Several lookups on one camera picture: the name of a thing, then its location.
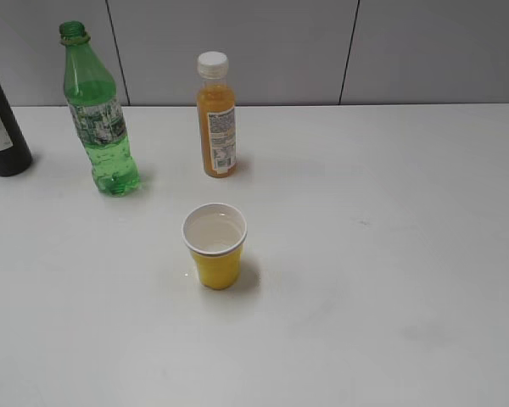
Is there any dark wine bottle white label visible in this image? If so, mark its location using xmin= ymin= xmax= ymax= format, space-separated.
xmin=0 ymin=85 xmax=33 ymax=177

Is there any orange juice bottle white cap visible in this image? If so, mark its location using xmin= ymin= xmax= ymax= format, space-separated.
xmin=196 ymin=51 xmax=237 ymax=178

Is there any yellow paper cup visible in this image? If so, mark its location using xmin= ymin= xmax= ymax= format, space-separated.
xmin=182 ymin=203 xmax=248 ymax=290

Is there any green sprite plastic bottle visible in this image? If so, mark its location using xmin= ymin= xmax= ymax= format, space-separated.
xmin=59 ymin=20 xmax=141 ymax=197

